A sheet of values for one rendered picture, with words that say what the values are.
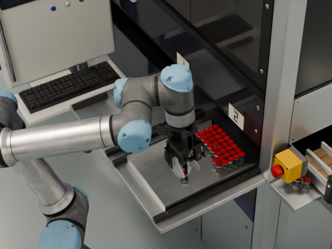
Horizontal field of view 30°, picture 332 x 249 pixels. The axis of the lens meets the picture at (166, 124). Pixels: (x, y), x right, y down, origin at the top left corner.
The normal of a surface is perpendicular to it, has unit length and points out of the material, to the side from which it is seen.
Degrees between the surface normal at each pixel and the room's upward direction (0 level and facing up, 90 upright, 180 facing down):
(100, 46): 90
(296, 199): 0
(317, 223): 90
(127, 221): 0
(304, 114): 90
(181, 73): 4
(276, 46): 90
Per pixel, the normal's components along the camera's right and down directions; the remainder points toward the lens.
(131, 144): -0.01, 0.68
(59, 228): -0.04, -0.64
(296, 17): 0.50, 0.58
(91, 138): -0.10, 0.32
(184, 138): -0.85, 0.40
